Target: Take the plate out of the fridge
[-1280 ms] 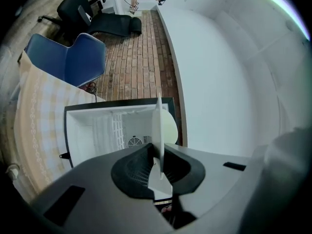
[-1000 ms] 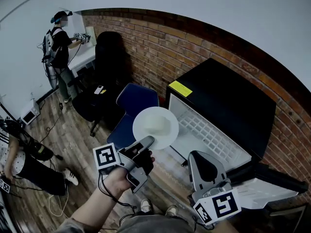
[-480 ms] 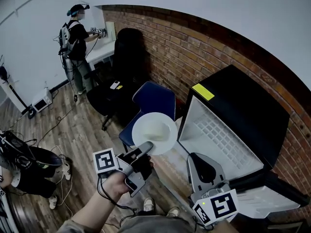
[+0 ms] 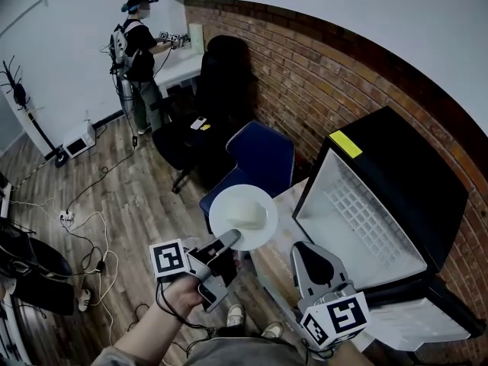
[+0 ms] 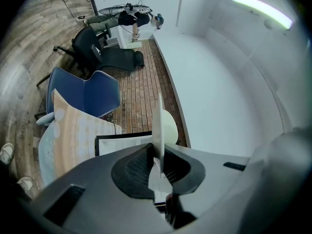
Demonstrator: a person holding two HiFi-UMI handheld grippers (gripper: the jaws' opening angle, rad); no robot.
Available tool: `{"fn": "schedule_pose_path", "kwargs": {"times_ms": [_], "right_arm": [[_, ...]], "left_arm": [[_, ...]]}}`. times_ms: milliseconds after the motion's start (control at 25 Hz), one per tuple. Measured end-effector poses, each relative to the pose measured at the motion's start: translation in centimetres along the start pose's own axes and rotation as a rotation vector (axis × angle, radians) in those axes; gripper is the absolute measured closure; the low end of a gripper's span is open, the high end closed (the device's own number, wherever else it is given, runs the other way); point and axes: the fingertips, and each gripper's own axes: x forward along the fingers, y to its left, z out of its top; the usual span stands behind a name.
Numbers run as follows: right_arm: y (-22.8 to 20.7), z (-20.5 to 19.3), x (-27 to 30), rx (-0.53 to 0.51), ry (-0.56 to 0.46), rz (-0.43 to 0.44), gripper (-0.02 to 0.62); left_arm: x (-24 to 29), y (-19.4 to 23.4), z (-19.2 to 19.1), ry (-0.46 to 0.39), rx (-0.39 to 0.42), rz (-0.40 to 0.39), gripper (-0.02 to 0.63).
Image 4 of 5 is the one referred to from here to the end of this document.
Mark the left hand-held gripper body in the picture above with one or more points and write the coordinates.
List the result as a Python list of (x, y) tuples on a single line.
[(169, 259)]

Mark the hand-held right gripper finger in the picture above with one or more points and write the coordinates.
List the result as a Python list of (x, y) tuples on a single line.
[(337, 273), (303, 277)]

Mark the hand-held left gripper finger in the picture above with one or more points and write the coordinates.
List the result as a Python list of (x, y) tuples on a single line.
[(226, 238), (226, 269)]

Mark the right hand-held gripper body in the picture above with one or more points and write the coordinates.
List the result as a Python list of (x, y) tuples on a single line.
[(339, 318)]

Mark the white round plate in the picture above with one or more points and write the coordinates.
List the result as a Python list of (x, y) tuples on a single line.
[(267, 235)]

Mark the black mini fridge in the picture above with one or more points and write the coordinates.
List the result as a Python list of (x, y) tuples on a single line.
[(411, 189)]

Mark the person's right forearm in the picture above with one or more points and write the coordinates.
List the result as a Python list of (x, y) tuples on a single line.
[(350, 355)]

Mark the person's left forearm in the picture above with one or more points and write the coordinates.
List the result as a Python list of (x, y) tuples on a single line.
[(148, 334)]

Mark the person's left hand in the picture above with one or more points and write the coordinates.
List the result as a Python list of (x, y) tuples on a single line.
[(183, 296)]

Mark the person's left shoe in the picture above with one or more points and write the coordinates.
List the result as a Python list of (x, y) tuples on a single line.
[(235, 315)]

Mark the person's shoe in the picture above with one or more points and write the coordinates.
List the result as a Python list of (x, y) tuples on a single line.
[(235, 315), (272, 330)]

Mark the person's right shoe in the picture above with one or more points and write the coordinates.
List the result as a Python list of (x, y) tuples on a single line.
[(272, 330)]

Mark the person's grey shirt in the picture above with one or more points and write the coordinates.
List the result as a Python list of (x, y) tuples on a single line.
[(244, 351)]

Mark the blue padded chair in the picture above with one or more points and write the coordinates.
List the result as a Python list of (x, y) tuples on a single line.
[(263, 155)]

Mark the white power strip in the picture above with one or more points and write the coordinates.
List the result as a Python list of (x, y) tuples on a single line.
[(66, 217)]

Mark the small yellow item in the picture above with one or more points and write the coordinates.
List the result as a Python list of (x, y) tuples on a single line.
[(206, 128)]

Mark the white smartphone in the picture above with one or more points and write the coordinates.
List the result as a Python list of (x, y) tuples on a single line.
[(198, 123)]

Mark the yellow rectangular sticker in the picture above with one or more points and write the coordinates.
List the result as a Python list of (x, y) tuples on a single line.
[(345, 143)]

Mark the black office chair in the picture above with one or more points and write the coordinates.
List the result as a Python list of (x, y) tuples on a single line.
[(213, 101)]

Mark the white microwave oven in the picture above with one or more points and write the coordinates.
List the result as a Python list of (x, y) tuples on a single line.
[(78, 143)]

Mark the white desk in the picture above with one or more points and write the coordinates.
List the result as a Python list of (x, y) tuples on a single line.
[(179, 69)]

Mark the white upright board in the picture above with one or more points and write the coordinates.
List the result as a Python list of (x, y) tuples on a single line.
[(196, 38)]

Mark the black coat rack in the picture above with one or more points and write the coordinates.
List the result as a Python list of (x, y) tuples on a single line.
[(17, 90)]

